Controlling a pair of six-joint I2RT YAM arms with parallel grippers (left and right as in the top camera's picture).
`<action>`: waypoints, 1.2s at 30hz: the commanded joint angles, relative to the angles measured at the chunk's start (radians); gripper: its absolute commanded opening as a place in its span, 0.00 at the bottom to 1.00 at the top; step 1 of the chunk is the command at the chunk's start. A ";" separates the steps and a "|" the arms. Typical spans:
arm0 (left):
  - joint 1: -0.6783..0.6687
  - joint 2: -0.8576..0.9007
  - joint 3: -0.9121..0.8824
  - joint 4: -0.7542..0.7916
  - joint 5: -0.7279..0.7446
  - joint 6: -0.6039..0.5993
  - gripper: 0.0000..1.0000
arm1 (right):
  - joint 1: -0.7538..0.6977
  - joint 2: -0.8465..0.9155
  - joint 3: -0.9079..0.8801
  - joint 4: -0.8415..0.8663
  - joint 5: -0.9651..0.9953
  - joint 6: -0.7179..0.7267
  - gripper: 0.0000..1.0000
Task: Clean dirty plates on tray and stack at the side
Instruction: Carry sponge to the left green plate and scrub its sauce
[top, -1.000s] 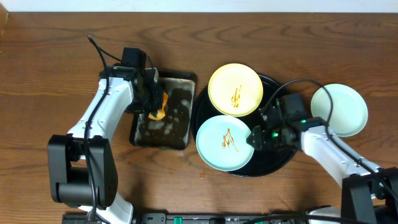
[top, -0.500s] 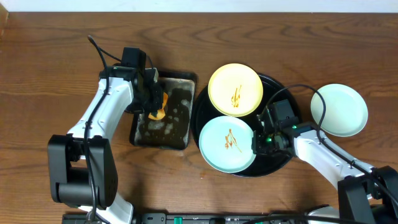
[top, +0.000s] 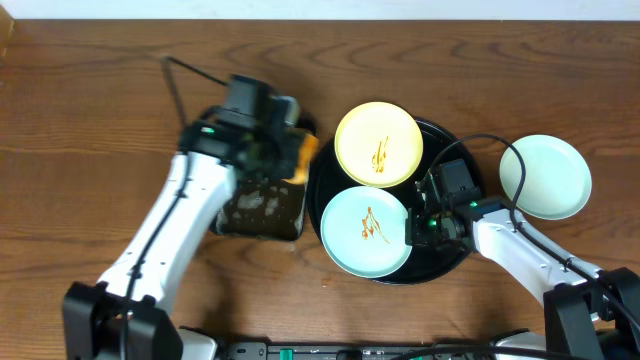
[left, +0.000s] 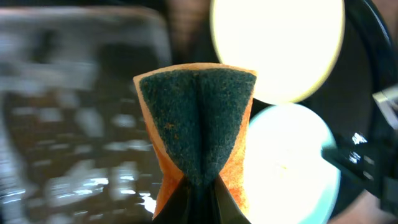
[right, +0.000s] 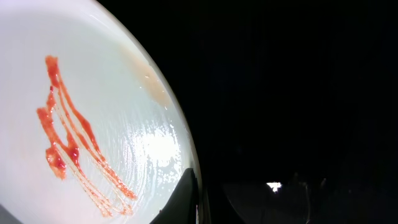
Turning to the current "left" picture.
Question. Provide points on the yellow plate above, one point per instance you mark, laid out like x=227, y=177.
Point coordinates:
x=292, y=45

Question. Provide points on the black rectangular soapy tray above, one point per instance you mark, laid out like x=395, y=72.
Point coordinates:
x=74, y=147

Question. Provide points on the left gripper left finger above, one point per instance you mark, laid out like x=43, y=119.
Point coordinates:
x=177, y=208

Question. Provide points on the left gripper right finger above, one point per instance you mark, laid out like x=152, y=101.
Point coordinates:
x=224, y=209

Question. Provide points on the green orange sponge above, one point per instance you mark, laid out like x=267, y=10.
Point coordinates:
x=197, y=117

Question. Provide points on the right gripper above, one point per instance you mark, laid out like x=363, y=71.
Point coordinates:
x=372, y=164

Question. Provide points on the black round tray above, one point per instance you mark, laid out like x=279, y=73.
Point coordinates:
x=366, y=65

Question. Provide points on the light blue plate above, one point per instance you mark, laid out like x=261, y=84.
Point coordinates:
x=285, y=177

